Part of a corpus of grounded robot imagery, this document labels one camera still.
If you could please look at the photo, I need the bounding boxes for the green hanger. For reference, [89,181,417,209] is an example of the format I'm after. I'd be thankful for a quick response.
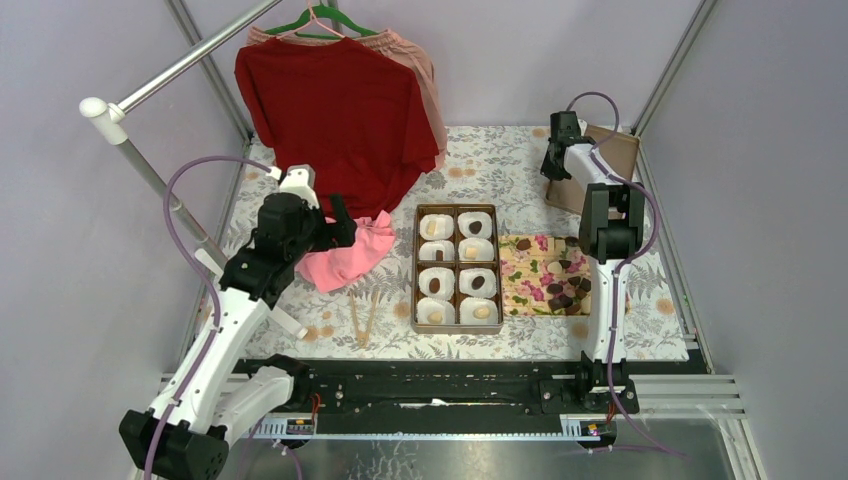
[265,3,378,38]

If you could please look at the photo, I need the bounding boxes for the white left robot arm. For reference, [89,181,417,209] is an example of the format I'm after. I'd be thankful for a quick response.
[119,165,356,479]

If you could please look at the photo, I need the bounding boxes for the wooden tongs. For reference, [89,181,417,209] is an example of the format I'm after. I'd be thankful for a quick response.
[347,286,384,348]

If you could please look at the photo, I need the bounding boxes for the gold box lid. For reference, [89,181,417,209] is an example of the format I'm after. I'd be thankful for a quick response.
[544,132,640,214]

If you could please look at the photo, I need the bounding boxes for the silver clothes rack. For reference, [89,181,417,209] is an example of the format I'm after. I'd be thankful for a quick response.
[78,0,309,340]

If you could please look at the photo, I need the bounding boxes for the gold chocolate box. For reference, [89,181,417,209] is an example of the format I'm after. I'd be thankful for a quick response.
[411,203,504,335]

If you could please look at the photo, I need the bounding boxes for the beige pink garment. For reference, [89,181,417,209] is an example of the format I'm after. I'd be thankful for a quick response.
[246,26,448,169]

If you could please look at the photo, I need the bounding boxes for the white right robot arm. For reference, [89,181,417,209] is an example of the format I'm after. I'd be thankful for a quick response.
[540,111,645,412]

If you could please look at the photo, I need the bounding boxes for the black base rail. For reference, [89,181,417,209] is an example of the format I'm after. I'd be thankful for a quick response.
[238,354,710,435]

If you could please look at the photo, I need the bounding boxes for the red t-shirt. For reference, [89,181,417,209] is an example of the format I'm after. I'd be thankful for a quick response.
[234,39,439,218]

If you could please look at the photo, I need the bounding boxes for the pink cloth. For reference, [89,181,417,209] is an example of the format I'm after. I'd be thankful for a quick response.
[295,211,396,293]

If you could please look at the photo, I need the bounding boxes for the floral chocolate tray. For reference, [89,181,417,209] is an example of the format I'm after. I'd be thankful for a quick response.
[498,235,592,316]

